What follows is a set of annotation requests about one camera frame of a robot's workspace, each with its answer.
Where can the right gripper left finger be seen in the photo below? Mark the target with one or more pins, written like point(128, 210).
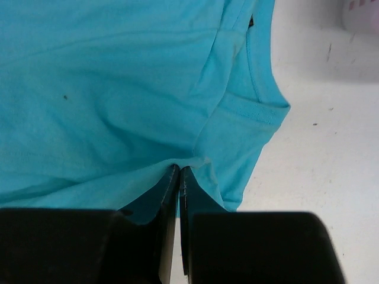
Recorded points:
point(131, 245)

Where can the white plastic basket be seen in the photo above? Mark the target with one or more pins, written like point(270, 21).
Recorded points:
point(360, 16)

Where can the teal t shirt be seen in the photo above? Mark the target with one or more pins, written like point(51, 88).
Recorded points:
point(99, 98)

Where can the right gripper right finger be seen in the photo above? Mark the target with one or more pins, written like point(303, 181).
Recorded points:
point(219, 246)

